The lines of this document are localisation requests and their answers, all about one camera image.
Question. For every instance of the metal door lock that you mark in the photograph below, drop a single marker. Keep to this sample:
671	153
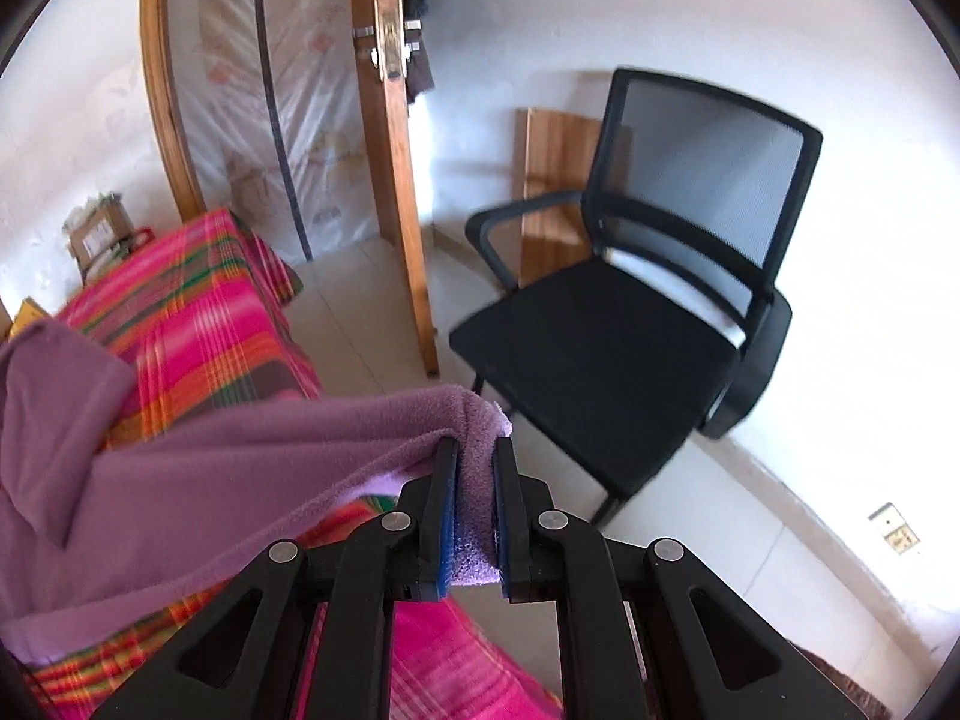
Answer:
390	37

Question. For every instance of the pink green plaid blanket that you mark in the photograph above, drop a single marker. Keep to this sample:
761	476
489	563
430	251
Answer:
187	315

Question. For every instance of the purple fleece garment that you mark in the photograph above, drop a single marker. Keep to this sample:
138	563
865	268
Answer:
225	480

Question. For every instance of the cardboard box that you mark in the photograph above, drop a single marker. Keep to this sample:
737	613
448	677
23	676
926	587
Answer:
97	236

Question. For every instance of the wall socket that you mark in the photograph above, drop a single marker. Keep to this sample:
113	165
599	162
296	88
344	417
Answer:
895	529

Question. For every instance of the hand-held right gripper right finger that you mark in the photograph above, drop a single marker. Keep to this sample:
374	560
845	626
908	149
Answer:
501	540

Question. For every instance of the wooden door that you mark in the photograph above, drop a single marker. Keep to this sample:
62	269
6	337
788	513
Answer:
394	187

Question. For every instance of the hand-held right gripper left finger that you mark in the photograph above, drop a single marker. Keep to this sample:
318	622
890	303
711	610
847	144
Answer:
448	517

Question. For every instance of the clear printed door curtain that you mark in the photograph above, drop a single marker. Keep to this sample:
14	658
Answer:
300	90

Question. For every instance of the black mesh office chair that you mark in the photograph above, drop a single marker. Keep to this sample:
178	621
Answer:
592	367

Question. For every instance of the wooden board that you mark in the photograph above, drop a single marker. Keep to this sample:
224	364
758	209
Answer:
551	165

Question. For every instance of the yellow box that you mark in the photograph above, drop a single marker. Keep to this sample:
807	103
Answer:
31	313

